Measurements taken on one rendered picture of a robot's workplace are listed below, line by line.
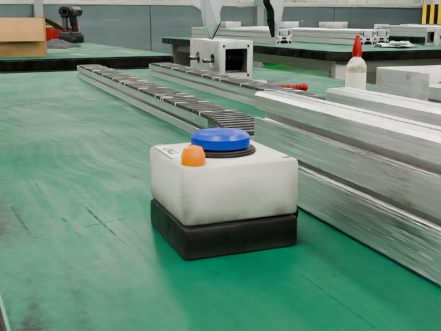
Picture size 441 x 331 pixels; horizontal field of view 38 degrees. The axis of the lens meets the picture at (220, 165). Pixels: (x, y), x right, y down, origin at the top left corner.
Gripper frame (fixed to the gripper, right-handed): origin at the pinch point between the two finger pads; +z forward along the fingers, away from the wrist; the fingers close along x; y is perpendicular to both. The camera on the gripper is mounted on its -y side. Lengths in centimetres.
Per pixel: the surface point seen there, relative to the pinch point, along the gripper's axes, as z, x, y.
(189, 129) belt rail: 12.5, 3.9, 8.6
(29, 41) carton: 1, -14, 191
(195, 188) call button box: 9.6, 22.6, -32.5
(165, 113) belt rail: 11.7, 2.6, 19.7
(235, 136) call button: 7.0, 18.7, -30.6
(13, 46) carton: 3, -8, 195
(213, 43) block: 3, -34, 74
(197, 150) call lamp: 7.4, 22.2, -32.1
